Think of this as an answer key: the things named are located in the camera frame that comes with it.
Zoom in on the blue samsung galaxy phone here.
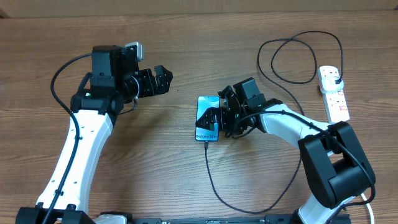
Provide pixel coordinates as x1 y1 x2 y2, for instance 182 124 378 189
195 96 220 142

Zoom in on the black usb charger cable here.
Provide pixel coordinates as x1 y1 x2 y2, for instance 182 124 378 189
203 30 345 215

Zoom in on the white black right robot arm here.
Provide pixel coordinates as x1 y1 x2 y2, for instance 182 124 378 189
195 78 376 223

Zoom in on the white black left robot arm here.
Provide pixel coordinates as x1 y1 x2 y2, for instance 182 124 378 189
16 42 173 224

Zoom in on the white charger plug adapter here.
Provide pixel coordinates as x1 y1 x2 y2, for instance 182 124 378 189
320 77 345 94

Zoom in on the white power strip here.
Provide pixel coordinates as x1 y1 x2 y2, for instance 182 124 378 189
318 65 350 124

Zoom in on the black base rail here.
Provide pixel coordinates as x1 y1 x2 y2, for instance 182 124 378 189
130 213 352 224

